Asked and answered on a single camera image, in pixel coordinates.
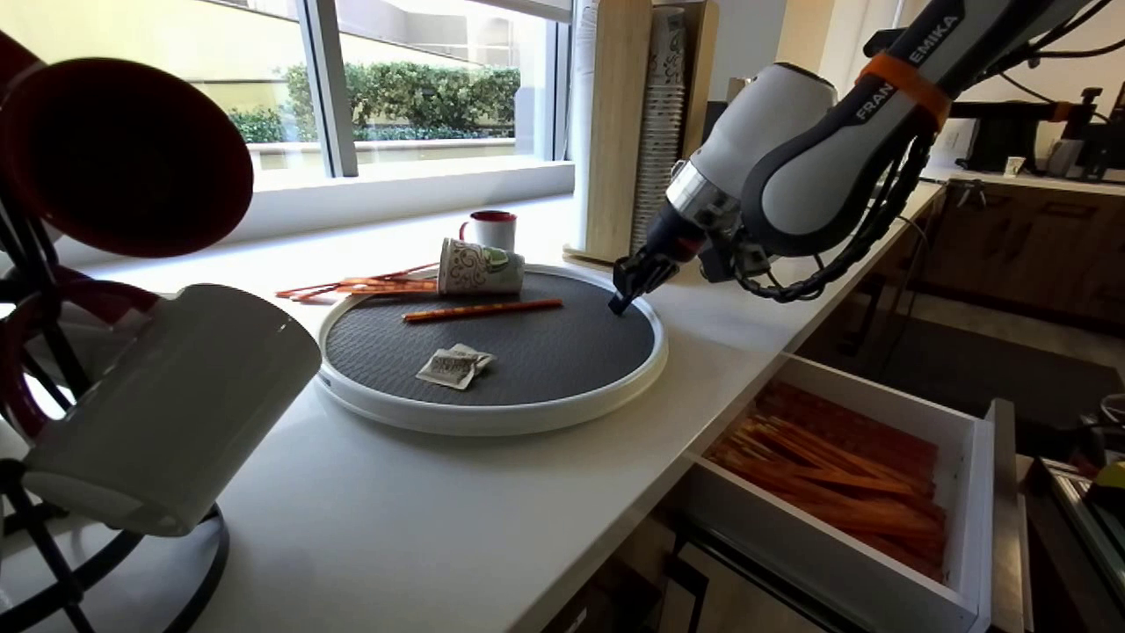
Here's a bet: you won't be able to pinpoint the black wire mug rack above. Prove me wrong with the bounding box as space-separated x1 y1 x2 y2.
0 205 229 633

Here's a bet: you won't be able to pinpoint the patterned paper coffee cup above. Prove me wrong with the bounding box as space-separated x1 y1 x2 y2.
437 239 523 294

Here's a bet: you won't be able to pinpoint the small white tea bag packet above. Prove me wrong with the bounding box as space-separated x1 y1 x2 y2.
417 346 491 391

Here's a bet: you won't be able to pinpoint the wooden cup dispenser stand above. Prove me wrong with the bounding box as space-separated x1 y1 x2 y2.
567 0 719 264

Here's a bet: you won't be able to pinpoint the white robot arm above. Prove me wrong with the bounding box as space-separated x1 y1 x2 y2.
612 0 1110 314

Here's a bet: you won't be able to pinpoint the round grey white tray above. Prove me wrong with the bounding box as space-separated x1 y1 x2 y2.
320 264 668 437

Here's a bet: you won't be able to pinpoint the open white drawer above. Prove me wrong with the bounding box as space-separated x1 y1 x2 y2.
665 354 999 633

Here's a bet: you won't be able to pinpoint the white mug red interior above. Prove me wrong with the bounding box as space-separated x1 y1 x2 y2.
458 208 518 250

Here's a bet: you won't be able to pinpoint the orange sugar stick packet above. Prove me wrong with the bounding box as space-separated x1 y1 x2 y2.
400 298 567 326

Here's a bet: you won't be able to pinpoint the white mug on rack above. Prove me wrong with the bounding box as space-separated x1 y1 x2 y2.
25 286 320 534

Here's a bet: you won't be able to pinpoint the orange sticks in drawer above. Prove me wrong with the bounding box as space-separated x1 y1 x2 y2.
707 384 950 578

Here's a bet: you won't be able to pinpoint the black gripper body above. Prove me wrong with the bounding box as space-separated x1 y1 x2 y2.
612 205 707 294

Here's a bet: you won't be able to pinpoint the red mug on rack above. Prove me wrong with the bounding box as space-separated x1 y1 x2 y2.
0 61 253 256

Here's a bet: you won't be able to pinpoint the orange sticks beside tray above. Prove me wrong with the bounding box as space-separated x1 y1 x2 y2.
282 264 440 306

